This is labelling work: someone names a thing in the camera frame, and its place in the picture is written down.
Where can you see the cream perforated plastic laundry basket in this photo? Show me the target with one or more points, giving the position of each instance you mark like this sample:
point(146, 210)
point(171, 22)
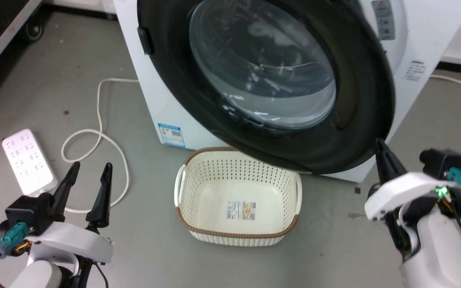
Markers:
point(214, 200)

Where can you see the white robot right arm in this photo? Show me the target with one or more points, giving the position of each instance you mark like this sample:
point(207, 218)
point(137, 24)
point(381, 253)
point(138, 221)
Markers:
point(440, 252)

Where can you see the white multi-socket power strip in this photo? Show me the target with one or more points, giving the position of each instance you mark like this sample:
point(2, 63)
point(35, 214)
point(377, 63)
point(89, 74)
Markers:
point(28, 162)

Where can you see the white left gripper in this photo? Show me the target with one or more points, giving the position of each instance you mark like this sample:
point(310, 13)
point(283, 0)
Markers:
point(74, 242)

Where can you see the paper product label sticker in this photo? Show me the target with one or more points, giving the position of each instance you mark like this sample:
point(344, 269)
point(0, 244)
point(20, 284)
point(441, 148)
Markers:
point(241, 210)

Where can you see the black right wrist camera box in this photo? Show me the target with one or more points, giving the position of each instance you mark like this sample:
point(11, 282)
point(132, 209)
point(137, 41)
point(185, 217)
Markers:
point(441, 162)

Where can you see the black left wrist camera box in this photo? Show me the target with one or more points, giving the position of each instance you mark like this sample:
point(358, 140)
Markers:
point(28, 211)

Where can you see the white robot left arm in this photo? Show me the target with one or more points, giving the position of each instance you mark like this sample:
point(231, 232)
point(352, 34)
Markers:
point(38, 276)

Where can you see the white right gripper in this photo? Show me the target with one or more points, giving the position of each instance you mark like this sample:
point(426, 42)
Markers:
point(404, 191)

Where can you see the white front-load washing machine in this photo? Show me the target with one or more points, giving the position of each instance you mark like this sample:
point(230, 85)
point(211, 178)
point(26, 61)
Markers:
point(162, 100)

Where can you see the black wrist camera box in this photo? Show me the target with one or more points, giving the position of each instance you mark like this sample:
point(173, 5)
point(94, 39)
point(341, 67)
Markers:
point(28, 211)
point(441, 162)

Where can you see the black round glass washer door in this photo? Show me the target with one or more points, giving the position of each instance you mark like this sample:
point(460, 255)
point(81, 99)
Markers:
point(360, 120)

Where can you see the blue energy label sticker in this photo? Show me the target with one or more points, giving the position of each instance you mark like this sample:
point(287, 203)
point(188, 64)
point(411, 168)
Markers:
point(171, 135)

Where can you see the grey warning label sticker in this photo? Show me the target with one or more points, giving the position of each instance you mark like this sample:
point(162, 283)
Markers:
point(384, 18)

